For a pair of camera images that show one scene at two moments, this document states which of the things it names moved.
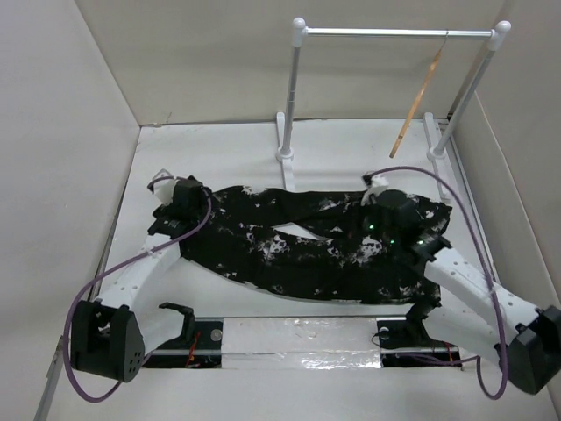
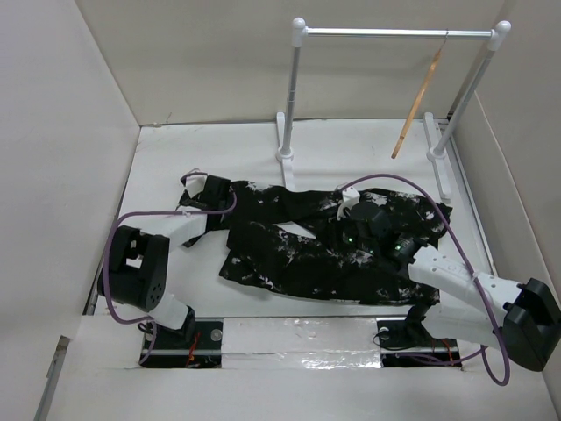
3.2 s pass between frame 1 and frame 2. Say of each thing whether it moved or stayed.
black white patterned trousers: moved
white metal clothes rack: stayed
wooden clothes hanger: stayed
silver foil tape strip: stayed
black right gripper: moved
